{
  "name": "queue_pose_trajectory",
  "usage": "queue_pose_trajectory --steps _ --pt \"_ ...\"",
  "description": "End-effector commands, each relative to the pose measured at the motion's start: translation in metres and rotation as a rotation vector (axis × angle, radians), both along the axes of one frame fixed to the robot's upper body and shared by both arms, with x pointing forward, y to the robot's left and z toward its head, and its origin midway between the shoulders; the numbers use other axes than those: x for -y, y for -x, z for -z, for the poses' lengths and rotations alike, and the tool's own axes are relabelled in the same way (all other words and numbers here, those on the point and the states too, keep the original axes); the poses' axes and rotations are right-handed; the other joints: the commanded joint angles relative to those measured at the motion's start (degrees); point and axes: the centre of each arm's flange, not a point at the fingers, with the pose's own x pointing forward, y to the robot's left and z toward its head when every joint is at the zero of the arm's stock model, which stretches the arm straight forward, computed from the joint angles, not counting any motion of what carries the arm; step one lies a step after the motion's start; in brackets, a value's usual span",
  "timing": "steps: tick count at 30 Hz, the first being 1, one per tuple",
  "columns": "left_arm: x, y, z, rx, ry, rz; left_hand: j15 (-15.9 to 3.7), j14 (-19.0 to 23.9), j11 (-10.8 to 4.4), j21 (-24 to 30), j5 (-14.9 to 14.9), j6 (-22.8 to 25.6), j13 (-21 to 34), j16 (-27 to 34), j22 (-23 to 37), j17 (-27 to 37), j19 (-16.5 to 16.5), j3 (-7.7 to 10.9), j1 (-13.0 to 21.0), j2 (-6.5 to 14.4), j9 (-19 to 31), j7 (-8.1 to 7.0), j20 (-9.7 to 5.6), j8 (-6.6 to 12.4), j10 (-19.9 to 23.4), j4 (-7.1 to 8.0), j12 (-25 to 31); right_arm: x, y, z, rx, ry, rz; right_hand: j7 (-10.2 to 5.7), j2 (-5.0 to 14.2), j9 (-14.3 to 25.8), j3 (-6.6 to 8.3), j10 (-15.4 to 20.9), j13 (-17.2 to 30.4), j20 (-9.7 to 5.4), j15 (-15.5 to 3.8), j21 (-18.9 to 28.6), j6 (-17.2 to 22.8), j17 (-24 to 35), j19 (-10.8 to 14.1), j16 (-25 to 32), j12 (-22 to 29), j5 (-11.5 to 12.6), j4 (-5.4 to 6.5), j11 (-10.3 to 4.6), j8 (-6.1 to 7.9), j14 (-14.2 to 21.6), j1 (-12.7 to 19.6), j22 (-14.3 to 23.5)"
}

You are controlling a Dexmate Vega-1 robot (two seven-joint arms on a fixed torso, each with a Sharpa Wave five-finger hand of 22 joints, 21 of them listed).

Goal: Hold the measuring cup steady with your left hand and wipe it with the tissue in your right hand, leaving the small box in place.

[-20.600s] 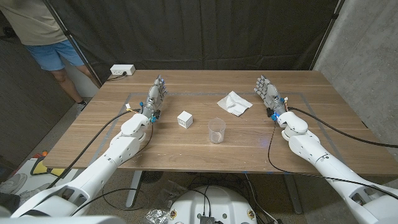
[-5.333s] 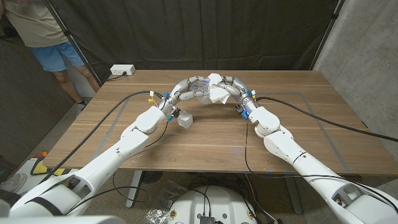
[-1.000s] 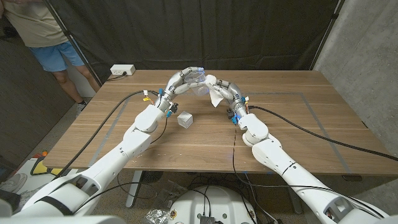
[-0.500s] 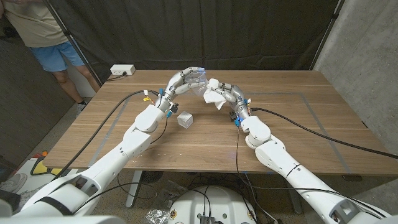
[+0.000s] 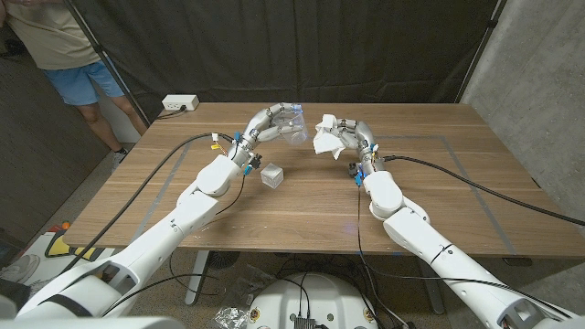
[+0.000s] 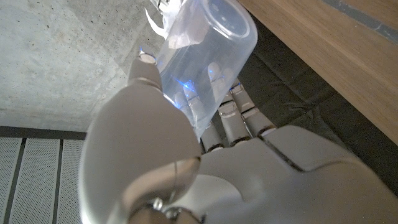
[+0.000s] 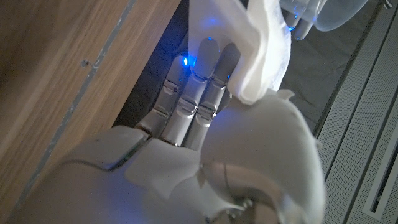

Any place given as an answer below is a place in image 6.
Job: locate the clear plastic measuring cup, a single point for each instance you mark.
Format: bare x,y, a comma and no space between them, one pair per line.
217,46

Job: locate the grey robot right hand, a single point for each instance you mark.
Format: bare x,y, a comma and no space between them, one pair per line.
161,3

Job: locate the grey tape strip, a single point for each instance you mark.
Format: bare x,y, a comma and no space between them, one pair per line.
373,23

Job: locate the white paper tissue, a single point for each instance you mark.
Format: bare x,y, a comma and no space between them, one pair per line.
169,15

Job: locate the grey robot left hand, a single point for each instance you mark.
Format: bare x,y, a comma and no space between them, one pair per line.
248,174

